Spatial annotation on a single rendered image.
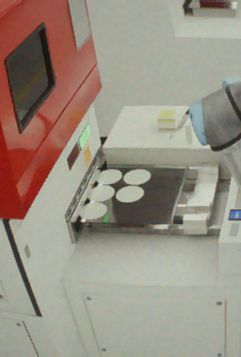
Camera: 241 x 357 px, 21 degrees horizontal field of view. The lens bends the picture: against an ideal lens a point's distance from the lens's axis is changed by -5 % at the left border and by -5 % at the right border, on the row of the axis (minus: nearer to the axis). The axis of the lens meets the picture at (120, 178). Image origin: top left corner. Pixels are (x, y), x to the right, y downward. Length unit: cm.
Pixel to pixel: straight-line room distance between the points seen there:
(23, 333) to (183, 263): 61
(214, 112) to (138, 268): 74
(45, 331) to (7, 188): 59
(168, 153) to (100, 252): 49
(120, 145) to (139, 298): 69
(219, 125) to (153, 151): 91
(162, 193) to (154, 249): 23
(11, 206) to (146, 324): 73
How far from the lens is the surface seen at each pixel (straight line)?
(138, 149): 259
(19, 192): 181
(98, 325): 238
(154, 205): 237
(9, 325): 224
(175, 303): 220
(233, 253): 209
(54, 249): 219
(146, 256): 228
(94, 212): 239
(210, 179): 250
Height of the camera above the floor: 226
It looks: 32 degrees down
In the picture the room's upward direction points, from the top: 10 degrees counter-clockwise
